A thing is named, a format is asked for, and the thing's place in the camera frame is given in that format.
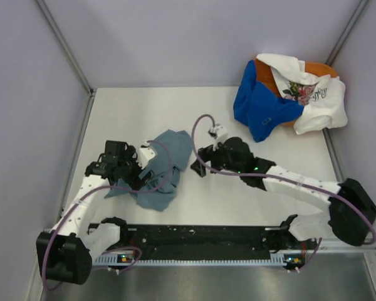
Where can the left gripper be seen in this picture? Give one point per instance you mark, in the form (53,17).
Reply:
(131,154)

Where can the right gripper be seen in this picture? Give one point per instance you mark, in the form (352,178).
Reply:
(210,153)

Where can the grey-blue t shirt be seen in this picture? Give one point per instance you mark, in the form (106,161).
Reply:
(173,149)

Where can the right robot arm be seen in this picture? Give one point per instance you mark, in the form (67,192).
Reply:
(345,208)

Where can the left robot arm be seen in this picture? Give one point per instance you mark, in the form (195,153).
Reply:
(67,251)

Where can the royal blue t shirt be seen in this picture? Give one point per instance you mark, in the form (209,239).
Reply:
(258,108)

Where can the orange basket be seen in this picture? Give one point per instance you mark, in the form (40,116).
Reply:
(319,70)

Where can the white printed t shirt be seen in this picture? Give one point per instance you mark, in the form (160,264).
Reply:
(313,94)

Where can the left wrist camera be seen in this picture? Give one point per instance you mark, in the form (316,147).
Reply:
(145,154)

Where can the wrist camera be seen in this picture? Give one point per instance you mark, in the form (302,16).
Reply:
(145,154)
(219,133)

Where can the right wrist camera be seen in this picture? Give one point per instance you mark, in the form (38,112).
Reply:
(219,133)

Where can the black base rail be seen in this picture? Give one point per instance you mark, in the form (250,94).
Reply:
(187,242)

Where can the aluminium frame profile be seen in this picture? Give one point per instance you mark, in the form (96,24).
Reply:
(338,246)

